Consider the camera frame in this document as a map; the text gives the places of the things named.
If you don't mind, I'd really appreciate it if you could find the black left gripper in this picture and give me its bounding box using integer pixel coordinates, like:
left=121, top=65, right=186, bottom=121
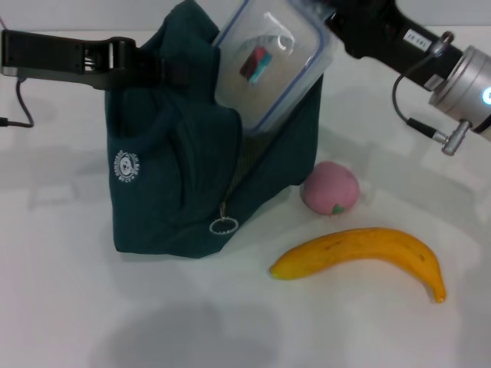
left=1, top=29, right=186, bottom=91

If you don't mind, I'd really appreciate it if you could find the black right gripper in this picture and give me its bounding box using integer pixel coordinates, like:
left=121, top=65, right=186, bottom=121
left=293, top=0, right=468, bottom=92

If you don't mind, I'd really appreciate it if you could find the clear plastic food container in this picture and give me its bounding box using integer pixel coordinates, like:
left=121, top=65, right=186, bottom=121
left=212, top=0, right=338, bottom=134

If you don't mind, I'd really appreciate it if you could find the dark teal insulated lunch bag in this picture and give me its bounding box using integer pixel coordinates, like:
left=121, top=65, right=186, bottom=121
left=104, top=0, right=327, bottom=258

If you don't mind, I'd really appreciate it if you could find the pink toy peach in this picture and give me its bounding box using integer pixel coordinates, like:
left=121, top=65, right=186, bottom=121
left=300, top=160, right=361, bottom=216

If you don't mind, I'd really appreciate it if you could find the yellow toy banana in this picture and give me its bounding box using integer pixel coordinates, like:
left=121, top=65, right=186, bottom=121
left=269, top=227, right=448, bottom=304

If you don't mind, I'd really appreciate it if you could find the grey right gripper cable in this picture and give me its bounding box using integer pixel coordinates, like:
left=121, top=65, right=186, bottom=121
left=391, top=30, right=472, bottom=156

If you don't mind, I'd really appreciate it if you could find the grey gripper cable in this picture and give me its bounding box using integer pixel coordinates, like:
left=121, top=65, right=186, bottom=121
left=391, top=30, right=472, bottom=156
left=0, top=76, right=35, bottom=130

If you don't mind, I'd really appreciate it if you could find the grey left gripper cable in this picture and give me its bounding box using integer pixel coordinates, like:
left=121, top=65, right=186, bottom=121
left=0, top=76, right=35, bottom=130

